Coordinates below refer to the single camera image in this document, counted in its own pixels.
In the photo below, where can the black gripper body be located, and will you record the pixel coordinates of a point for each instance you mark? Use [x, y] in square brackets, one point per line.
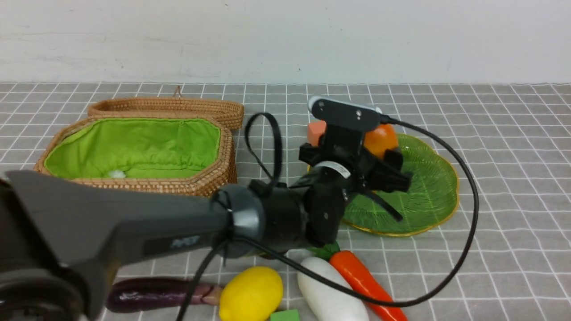
[343, 150]

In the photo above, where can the orange yellow toy mango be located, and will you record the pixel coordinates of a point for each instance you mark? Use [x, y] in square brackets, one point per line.
[381, 140]

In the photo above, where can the orange toy carrot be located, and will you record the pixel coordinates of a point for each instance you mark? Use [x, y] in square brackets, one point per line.
[360, 279]

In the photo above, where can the purple toy eggplant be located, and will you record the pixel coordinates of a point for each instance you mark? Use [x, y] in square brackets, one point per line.
[146, 294]

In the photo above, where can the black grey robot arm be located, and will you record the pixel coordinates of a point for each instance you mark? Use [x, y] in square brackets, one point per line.
[62, 243]

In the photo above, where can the green glass leaf plate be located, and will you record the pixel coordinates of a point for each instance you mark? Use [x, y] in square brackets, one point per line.
[432, 198]

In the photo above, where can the orange foam cube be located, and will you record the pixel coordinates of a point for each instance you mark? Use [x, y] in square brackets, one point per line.
[314, 132]

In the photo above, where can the white toy radish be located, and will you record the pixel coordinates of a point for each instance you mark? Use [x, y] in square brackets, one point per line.
[325, 302]

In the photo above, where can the woven rattan basket lid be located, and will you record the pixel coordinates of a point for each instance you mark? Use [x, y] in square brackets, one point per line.
[225, 112]

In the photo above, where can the green foam cube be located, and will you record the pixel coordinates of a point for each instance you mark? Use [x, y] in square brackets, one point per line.
[285, 315]

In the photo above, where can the yellow toy lemon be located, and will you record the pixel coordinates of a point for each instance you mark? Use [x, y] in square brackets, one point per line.
[253, 295]

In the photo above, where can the woven rattan basket green lining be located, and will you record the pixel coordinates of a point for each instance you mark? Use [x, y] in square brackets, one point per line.
[186, 156]

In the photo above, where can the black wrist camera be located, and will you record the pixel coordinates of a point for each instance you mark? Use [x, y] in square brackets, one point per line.
[344, 114]

